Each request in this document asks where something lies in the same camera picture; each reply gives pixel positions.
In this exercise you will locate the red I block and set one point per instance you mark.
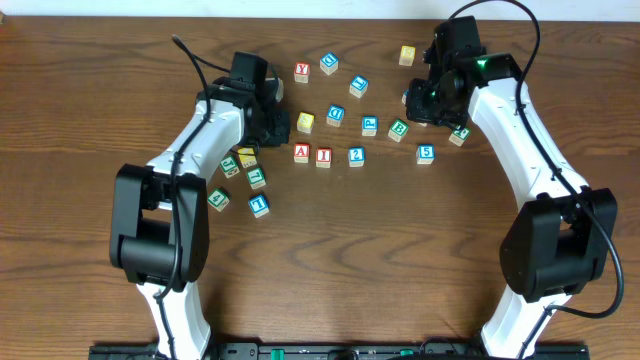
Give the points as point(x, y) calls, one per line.
point(323, 157)

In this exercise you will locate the red Y block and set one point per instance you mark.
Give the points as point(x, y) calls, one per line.
point(302, 72)

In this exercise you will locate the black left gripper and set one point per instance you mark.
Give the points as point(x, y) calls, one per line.
point(282, 133)

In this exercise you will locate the yellow O block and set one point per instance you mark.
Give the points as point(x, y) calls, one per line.
point(280, 91)

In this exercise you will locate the yellow K block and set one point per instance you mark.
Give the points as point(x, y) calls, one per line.
point(247, 157)

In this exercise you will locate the green J block right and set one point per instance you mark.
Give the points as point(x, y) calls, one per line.
point(459, 136)

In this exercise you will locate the green 4 block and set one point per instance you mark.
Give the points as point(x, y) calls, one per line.
point(218, 199)

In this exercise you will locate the green L block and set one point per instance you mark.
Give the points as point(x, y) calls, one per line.
point(256, 178)

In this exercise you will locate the blue T block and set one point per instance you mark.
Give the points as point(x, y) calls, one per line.
point(259, 205)

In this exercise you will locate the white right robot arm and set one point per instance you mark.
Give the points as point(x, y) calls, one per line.
point(558, 255)

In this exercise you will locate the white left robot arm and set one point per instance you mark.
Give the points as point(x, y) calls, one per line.
point(160, 228)

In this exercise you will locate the green j block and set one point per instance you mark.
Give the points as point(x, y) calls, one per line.
point(229, 166)
point(459, 136)

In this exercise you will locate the yellow S block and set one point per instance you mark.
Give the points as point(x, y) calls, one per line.
point(305, 122)

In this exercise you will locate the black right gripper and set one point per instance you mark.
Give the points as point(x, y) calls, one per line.
point(416, 110)

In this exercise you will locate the blue D block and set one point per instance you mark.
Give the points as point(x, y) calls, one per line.
point(335, 115)

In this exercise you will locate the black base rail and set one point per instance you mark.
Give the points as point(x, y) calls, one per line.
point(253, 351)

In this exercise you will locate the blue X block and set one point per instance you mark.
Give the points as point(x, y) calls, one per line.
point(404, 97)

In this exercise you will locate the blue 2 block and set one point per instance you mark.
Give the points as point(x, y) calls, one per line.
point(356, 157)

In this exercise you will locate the red A block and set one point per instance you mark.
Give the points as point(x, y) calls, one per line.
point(301, 153)

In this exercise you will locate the blue P block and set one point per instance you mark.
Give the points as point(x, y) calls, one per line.
point(369, 126)

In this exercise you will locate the green B block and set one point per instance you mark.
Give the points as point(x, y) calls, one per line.
point(398, 130)

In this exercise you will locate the blue 5 block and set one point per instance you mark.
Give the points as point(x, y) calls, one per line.
point(425, 154)

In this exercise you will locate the yellow block far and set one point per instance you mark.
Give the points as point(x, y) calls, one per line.
point(407, 55)

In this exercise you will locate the blue J block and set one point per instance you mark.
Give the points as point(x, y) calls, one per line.
point(358, 86)

